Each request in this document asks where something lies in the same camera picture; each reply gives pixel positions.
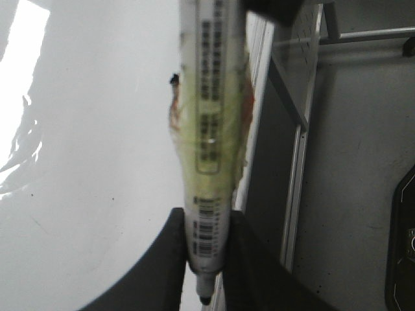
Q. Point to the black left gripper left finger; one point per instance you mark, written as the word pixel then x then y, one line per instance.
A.
pixel 156 280

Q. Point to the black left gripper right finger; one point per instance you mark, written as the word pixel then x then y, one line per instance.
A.
pixel 253 278

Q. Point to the white whiteboard marker with magnet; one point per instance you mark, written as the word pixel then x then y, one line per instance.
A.
pixel 210 118

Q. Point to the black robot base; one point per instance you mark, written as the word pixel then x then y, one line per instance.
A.
pixel 399 284

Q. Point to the white whiteboard with aluminium frame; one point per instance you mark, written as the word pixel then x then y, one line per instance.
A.
pixel 89 174

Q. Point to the grey metal stand frame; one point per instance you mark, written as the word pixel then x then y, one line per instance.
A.
pixel 285 59

